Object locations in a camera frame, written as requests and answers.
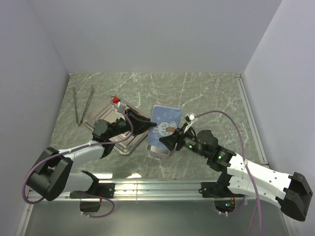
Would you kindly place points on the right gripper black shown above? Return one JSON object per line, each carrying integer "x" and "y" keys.
{"x": 170, "y": 141}

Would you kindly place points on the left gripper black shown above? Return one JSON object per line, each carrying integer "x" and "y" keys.
{"x": 141, "y": 123}

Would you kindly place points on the metal tin box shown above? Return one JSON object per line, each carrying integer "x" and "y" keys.
{"x": 158, "y": 151}

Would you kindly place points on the metal tin lid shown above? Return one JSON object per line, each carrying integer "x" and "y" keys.
{"x": 167, "y": 119}

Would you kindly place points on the steel tongs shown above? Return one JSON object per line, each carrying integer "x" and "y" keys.
{"x": 79, "y": 110}

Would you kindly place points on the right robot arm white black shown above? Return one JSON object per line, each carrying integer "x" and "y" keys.
{"x": 290, "y": 193}

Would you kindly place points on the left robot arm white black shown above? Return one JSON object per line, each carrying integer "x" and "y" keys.
{"x": 51, "y": 174}

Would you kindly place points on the steel serving tray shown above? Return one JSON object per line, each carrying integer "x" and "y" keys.
{"x": 105, "y": 111}

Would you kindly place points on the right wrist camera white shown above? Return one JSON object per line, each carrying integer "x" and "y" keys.
{"x": 190, "y": 119}

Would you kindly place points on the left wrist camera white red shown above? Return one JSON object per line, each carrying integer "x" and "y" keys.
{"x": 119, "y": 105}

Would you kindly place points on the aluminium front rail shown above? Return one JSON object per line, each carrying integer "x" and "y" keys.
{"x": 160, "y": 190}

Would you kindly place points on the aluminium rail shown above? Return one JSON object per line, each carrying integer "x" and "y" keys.
{"x": 256, "y": 137}
{"x": 160, "y": 190}

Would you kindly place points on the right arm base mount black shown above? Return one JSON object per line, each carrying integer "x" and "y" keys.
{"x": 225, "y": 202}

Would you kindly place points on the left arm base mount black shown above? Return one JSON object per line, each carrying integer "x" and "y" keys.
{"x": 92, "y": 193}

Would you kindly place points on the aluminium right side rail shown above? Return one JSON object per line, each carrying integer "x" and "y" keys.
{"x": 256, "y": 137}

